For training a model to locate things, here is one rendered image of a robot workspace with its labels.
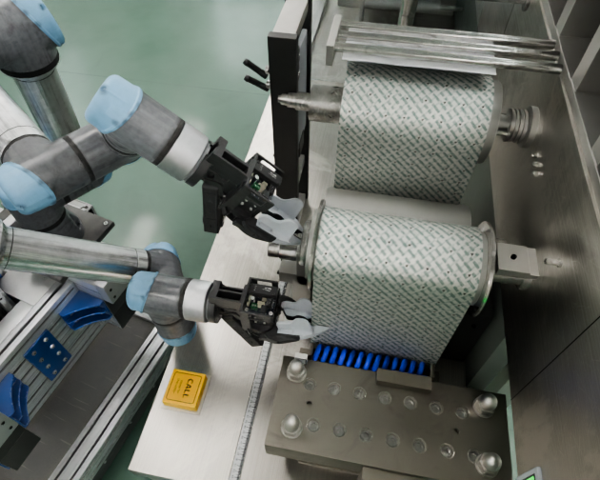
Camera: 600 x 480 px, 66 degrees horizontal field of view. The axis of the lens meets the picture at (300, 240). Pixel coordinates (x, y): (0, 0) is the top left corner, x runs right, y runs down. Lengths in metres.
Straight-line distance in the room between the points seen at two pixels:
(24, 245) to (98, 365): 1.06
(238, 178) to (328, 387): 0.41
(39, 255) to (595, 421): 0.84
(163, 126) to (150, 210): 1.94
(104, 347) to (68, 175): 1.28
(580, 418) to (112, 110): 0.65
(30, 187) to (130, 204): 1.94
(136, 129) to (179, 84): 2.77
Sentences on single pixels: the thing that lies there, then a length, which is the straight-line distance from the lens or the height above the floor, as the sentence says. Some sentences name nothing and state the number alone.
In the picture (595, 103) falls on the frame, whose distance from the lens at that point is 0.77.
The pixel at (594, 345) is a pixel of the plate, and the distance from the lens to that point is 0.60.
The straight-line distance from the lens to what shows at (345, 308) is 0.77.
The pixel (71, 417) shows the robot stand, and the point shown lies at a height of 0.21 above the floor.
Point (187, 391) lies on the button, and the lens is 1.00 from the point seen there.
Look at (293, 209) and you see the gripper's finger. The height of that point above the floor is 1.28.
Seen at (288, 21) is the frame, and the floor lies 1.44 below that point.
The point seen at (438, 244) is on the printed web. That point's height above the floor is 1.31.
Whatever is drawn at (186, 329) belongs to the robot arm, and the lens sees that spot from 0.95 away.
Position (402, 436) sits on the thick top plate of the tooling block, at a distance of 0.86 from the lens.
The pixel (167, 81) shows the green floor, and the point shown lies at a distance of 3.46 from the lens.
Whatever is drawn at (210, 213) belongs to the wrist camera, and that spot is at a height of 1.30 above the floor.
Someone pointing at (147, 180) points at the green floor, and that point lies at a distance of 2.74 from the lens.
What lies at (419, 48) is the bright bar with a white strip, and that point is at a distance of 0.84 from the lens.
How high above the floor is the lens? 1.84
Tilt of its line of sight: 52 degrees down
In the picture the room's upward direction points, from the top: straight up
